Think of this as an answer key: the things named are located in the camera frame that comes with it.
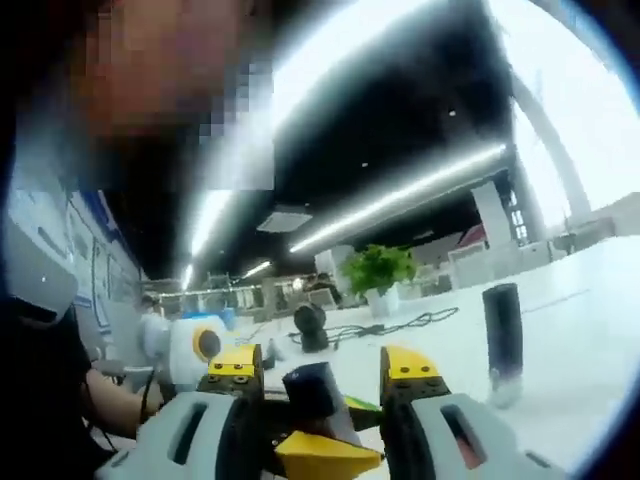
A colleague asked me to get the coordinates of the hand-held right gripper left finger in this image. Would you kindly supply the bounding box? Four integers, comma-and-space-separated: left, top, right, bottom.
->
94, 342, 265, 480

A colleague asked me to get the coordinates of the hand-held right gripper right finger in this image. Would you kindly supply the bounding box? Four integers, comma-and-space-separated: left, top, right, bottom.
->
379, 344, 571, 480

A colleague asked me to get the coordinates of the small white bottle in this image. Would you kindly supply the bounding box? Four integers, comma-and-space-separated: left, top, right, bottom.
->
267, 338, 287, 370

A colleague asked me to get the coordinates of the tall dark bottle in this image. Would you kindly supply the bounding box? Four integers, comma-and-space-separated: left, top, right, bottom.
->
482, 283, 525, 409

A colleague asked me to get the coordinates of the white table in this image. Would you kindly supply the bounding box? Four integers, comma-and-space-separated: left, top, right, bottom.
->
99, 234, 640, 480

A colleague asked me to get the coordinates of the person's black shirt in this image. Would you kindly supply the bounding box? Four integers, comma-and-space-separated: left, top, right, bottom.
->
0, 294, 131, 480

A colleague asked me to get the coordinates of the green potted plant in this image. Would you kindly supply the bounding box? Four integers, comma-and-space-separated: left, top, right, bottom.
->
339, 243, 419, 317

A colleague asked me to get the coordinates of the long ceiling light strip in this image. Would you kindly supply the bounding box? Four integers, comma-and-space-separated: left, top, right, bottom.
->
189, 64, 321, 259
287, 142, 509, 254

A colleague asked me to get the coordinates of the ceiling air vent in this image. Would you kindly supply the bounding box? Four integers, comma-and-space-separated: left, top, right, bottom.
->
257, 204, 314, 234

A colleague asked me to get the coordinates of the row of white office chairs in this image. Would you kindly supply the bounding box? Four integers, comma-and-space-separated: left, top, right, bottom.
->
414, 239, 501, 291

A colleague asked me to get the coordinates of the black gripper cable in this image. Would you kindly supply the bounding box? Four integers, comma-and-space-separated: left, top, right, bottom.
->
137, 367, 161, 431

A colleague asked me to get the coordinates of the black power cable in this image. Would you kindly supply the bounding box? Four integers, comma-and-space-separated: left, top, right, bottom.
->
287, 305, 460, 351

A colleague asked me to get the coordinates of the blue and white wall poster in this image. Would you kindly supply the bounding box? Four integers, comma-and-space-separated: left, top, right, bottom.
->
64, 189, 146, 331

